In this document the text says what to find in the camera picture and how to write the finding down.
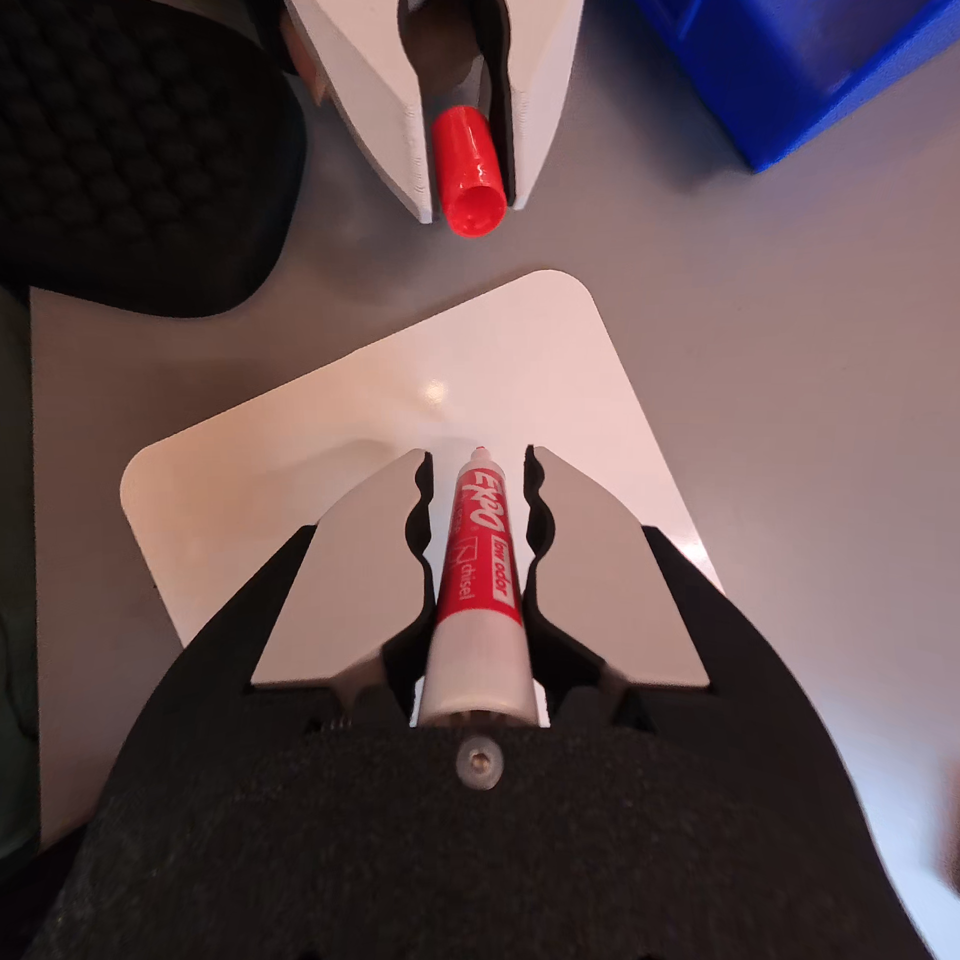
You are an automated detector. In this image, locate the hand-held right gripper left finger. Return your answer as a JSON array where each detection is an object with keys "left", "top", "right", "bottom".
[{"left": 249, "top": 448, "right": 439, "bottom": 712}]

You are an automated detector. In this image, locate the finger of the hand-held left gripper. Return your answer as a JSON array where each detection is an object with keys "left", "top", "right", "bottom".
[
  {"left": 480, "top": 0, "right": 586, "bottom": 209},
  {"left": 285, "top": 0, "right": 437, "bottom": 227}
]

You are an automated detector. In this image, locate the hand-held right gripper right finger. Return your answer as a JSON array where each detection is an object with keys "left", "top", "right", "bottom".
[{"left": 522, "top": 445, "right": 711, "bottom": 692}]

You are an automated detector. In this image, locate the red marker cap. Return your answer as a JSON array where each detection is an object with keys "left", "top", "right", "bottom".
[{"left": 431, "top": 105, "right": 505, "bottom": 240}]

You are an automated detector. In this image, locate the small white whiteboard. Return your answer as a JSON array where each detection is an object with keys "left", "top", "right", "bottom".
[{"left": 120, "top": 270, "right": 727, "bottom": 653}]

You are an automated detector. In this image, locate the red dry erase marker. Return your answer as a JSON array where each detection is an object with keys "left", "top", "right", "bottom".
[{"left": 416, "top": 445, "right": 543, "bottom": 731}]

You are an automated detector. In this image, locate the blue plastic bin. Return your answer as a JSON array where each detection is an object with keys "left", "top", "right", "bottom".
[{"left": 633, "top": 0, "right": 960, "bottom": 174}]

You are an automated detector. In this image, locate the person's left hand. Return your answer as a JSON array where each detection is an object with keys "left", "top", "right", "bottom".
[{"left": 279, "top": 14, "right": 325, "bottom": 108}]

